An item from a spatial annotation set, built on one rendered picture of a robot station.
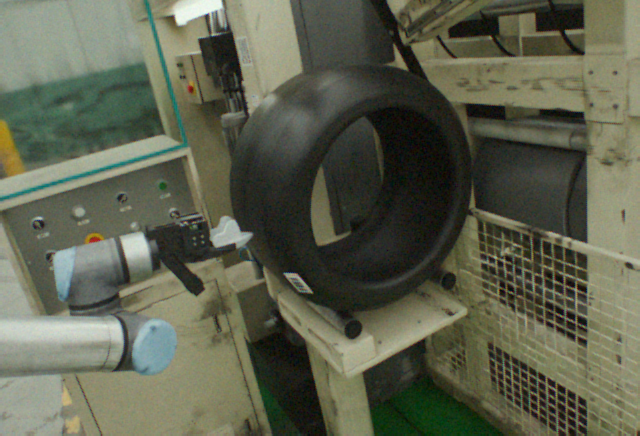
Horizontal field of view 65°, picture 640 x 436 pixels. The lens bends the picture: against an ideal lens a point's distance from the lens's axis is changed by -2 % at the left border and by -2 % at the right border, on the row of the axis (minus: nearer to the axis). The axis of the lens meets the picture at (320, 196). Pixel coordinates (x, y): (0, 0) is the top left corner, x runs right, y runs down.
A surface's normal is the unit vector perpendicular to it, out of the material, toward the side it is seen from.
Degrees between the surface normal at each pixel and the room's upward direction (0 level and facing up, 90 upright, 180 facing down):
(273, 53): 90
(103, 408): 90
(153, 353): 90
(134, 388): 90
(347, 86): 43
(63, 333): 59
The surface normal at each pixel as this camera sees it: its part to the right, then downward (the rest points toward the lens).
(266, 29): 0.48, 0.21
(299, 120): -0.17, -0.27
